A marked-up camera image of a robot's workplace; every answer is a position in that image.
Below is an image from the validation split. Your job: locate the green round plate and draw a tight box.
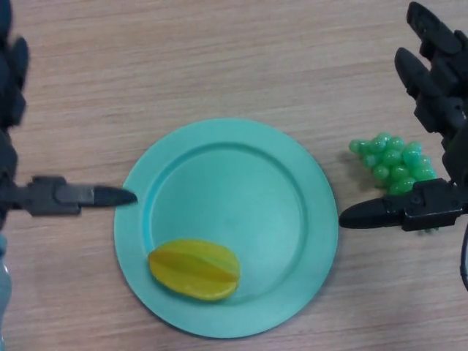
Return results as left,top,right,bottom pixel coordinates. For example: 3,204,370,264
113,116,339,337

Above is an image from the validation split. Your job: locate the yellow starfruit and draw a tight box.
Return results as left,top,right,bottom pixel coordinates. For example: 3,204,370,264
147,238,241,303

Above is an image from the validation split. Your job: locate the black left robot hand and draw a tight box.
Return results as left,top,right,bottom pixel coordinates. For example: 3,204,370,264
0,0,139,231

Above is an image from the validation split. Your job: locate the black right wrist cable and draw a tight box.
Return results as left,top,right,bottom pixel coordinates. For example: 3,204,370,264
459,222,468,292

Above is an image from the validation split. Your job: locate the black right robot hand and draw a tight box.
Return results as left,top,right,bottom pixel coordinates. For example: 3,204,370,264
339,1,468,232

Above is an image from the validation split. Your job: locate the green grape bunch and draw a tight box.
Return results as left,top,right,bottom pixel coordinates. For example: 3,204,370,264
347,131,439,235

